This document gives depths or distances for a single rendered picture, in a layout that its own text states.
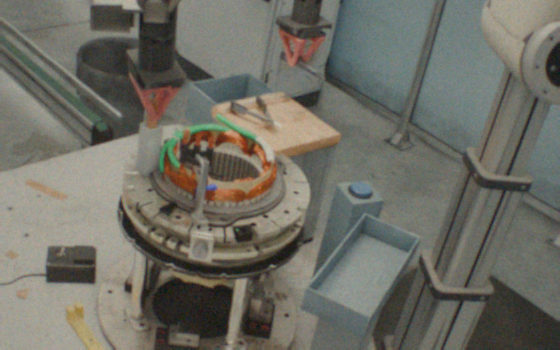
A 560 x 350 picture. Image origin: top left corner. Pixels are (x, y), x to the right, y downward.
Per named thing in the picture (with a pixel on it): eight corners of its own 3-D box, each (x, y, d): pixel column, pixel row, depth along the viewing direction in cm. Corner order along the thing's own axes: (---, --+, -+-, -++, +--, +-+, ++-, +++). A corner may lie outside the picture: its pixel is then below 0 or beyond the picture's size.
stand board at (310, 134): (210, 115, 154) (212, 105, 153) (280, 101, 166) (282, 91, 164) (268, 163, 142) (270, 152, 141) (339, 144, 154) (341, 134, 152)
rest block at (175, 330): (169, 328, 131) (170, 319, 129) (199, 331, 131) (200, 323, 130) (167, 345, 127) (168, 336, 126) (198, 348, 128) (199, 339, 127)
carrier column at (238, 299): (219, 347, 131) (235, 260, 120) (230, 342, 132) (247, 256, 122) (227, 356, 129) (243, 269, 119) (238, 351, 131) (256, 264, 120)
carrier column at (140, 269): (127, 316, 133) (134, 228, 122) (139, 312, 134) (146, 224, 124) (134, 325, 131) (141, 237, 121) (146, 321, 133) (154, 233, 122)
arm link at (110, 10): (169, 2, 96) (173, -45, 100) (83, -4, 95) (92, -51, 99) (167, 53, 107) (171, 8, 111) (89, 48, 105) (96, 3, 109)
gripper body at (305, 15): (273, 25, 145) (279, -10, 142) (311, 20, 152) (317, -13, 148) (294, 37, 141) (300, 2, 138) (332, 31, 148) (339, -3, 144)
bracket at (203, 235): (190, 251, 114) (193, 224, 111) (212, 255, 114) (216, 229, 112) (188, 258, 113) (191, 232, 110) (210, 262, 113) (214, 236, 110)
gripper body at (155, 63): (145, 93, 107) (147, 49, 103) (125, 60, 114) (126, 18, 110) (186, 87, 110) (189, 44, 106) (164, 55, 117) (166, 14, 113)
